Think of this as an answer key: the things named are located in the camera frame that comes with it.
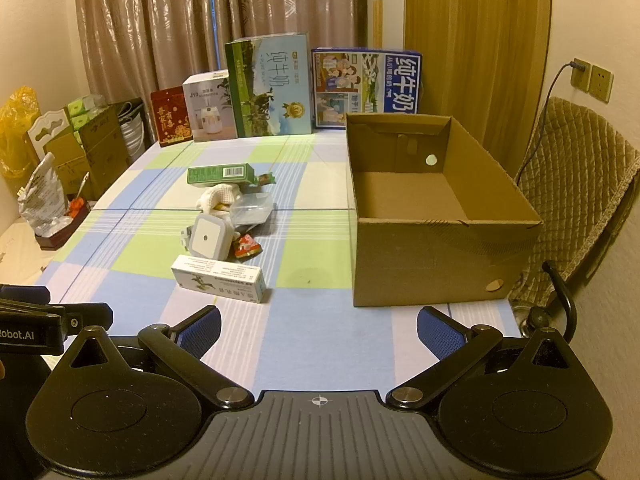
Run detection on printed brown cardboard box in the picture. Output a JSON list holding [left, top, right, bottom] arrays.
[[75, 105, 126, 196]]

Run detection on white medicine box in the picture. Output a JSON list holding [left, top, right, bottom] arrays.
[[171, 254, 267, 304]]

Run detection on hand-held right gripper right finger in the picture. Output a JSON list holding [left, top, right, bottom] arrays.
[[385, 306, 583, 411]]

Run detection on checked tablecloth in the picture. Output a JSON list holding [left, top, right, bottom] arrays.
[[37, 130, 523, 396]]

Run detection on wooden door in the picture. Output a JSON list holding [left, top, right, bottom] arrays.
[[402, 0, 553, 126]]

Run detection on green milk carton box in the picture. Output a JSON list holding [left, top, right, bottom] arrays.
[[224, 32, 315, 138]]

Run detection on white decorative board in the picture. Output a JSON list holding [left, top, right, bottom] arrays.
[[27, 107, 71, 153]]

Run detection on green toothpaste box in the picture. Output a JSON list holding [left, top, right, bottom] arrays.
[[187, 162, 257, 186]]

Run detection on yellow plastic bag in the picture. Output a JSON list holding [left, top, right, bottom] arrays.
[[0, 86, 41, 178]]

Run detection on blue milk carton box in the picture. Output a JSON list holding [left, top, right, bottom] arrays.
[[311, 47, 423, 131]]

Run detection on white cloth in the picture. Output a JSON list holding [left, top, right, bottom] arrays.
[[196, 183, 246, 216]]

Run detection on beige wall socket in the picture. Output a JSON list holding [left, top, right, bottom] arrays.
[[589, 65, 613, 103], [571, 57, 592, 92]]

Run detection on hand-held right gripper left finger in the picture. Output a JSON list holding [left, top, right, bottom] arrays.
[[60, 305, 256, 411]]

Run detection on red snack packet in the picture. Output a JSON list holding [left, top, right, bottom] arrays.
[[232, 234, 262, 261]]

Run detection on plain brown cardboard box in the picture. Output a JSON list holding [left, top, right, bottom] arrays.
[[42, 130, 88, 201]]

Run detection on red gift box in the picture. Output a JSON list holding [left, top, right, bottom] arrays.
[[150, 86, 193, 147]]

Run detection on quilted beige chair cover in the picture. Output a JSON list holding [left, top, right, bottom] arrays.
[[510, 96, 640, 306]]

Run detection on white appliance box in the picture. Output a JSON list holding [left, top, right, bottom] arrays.
[[181, 71, 238, 143]]

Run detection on clear plastic container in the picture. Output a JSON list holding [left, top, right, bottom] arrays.
[[230, 191, 275, 226]]

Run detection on white square night light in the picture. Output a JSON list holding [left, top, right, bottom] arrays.
[[181, 214, 236, 261]]

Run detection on red handled screwdriver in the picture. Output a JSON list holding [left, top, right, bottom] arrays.
[[70, 172, 91, 216]]

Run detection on dark charger cable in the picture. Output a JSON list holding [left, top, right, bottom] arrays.
[[515, 62, 576, 186]]

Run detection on dark wooden base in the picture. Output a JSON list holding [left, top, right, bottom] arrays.
[[35, 200, 91, 251]]

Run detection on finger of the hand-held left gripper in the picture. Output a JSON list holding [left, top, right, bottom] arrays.
[[47, 302, 112, 335], [0, 284, 52, 307]]

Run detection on stack of metal bowls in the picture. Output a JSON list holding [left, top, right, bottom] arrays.
[[117, 100, 147, 158]]

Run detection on green tissue packs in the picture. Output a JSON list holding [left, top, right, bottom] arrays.
[[66, 95, 108, 131]]

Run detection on brown curtain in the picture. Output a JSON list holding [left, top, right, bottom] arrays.
[[210, 0, 368, 76], [74, 0, 217, 106]]

